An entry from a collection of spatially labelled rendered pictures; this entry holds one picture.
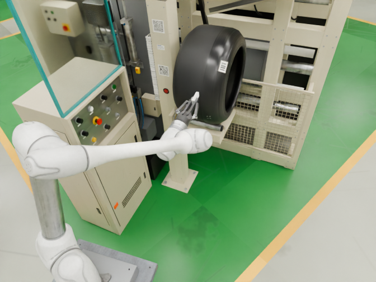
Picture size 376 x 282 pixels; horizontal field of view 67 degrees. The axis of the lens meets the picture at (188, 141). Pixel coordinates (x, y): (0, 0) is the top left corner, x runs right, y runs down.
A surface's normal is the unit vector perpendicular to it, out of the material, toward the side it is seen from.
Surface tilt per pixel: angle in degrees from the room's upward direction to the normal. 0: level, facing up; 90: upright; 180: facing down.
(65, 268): 4
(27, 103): 0
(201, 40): 21
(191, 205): 0
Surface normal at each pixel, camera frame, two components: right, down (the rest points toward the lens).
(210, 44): -0.21, -0.37
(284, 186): -0.04, -0.70
